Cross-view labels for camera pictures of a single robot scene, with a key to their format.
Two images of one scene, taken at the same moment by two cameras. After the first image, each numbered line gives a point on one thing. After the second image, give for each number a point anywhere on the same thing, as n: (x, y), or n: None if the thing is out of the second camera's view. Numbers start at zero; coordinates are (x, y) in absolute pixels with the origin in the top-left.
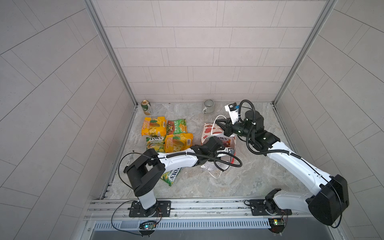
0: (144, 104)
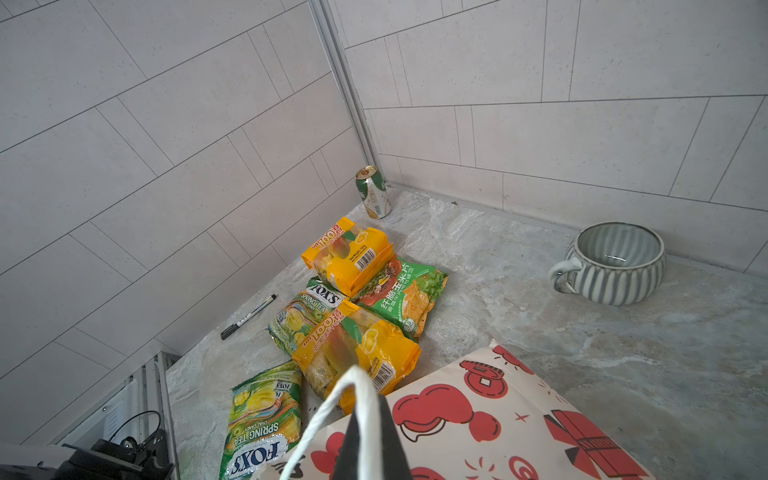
0: (372, 189)
